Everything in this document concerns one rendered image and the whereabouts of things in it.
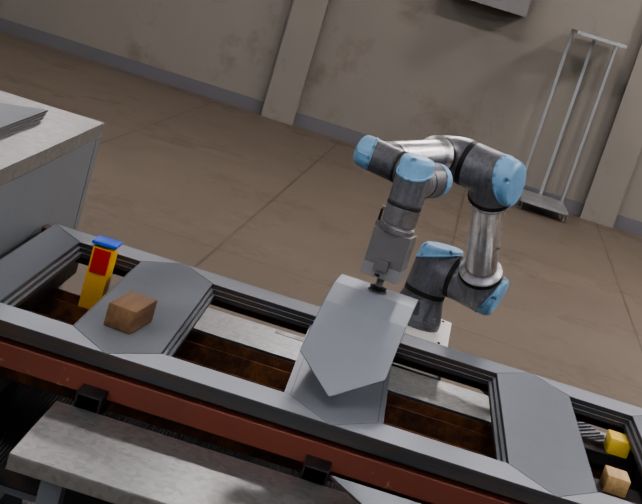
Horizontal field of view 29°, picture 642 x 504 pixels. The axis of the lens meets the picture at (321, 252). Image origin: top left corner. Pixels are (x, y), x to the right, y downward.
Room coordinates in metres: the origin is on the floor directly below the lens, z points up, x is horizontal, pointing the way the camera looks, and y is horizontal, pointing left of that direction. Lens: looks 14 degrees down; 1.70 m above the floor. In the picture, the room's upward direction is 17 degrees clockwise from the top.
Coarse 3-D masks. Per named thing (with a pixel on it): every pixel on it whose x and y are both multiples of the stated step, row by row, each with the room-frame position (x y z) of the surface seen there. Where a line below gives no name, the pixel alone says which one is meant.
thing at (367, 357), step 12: (312, 324) 2.45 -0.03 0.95; (312, 336) 2.42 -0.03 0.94; (324, 336) 2.42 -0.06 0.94; (336, 336) 2.43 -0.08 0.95; (348, 336) 2.44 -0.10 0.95; (312, 348) 2.39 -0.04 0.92; (324, 348) 2.40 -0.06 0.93; (336, 348) 2.40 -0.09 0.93; (348, 348) 2.41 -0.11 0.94; (360, 348) 2.41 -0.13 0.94; (372, 348) 2.42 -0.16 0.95; (384, 348) 2.43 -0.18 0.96; (336, 360) 2.37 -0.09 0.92; (348, 360) 2.38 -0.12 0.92; (360, 360) 2.39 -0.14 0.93; (372, 360) 2.39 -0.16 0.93; (384, 360) 2.40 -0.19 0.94; (372, 372) 2.36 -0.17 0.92; (384, 372) 2.37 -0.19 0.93
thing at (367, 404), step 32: (64, 256) 2.77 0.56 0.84; (32, 288) 2.52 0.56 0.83; (224, 288) 2.88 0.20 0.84; (0, 320) 2.24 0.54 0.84; (192, 320) 2.62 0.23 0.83; (288, 320) 2.86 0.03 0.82; (64, 352) 2.23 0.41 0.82; (96, 352) 2.23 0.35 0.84; (416, 352) 2.86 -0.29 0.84; (160, 384) 2.23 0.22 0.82; (192, 384) 2.23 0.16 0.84; (288, 384) 2.42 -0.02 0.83; (320, 384) 2.42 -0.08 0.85; (384, 384) 2.57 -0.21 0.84; (256, 416) 2.22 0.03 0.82; (288, 416) 2.22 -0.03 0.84; (320, 416) 2.25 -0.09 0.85; (352, 416) 2.30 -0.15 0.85; (608, 416) 2.84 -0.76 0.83; (384, 448) 2.22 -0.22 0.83; (640, 448) 2.66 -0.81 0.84; (480, 480) 2.21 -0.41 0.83
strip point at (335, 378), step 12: (312, 360) 2.36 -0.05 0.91; (324, 360) 2.37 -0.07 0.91; (324, 372) 2.34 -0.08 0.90; (336, 372) 2.35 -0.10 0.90; (348, 372) 2.35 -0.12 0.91; (360, 372) 2.36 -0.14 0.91; (324, 384) 2.31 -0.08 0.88; (336, 384) 2.32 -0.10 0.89; (348, 384) 2.33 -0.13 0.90; (360, 384) 2.33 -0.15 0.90
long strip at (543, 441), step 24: (504, 384) 2.79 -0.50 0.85; (528, 384) 2.85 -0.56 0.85; (504, 408) 2.62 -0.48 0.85; (528, 408) 2.67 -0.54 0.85; (552, 408) 2.72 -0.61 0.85; (504, 432) 2.47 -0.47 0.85; (528, 432) 2.51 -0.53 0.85; (552, 432) 2.56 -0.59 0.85; (576, 432) 2.61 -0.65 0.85; (528, 456) 2.37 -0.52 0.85; (552, 456) 2.41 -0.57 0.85; (576, 456) 2.45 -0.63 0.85; (552, 480) 2.28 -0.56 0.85; (576, 480) 2.32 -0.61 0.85
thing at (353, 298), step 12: (336, 288) 2.57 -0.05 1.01; (348, 288) 2.58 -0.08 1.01; (336, 300) 2.53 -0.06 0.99; (348, 300) 2.54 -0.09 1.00; (360, 300) 2.55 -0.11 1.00; (372, 300) 2.56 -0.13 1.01; (384, 300) 2.58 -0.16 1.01; (372, 312) 2.52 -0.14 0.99; (384, 312) 2.53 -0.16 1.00; (396, 312) 2.54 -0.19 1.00; (408, 312) 2.55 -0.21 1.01
